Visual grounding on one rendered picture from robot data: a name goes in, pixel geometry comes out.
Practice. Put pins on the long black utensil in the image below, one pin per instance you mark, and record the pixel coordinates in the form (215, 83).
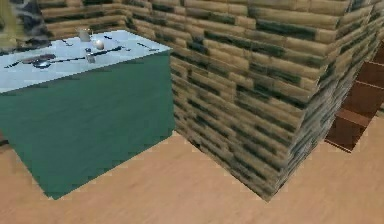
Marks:
(105, 51)

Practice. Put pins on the dark round pan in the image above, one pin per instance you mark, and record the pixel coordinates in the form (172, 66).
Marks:
(39, 61)

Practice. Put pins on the green cabinet with pale top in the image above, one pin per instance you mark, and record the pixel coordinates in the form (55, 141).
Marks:
(90, 126)

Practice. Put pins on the white egg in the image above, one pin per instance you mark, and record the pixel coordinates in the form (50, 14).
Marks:
(99, 44)

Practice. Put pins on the grey cup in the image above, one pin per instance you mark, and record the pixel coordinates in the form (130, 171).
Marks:
(84, 34)

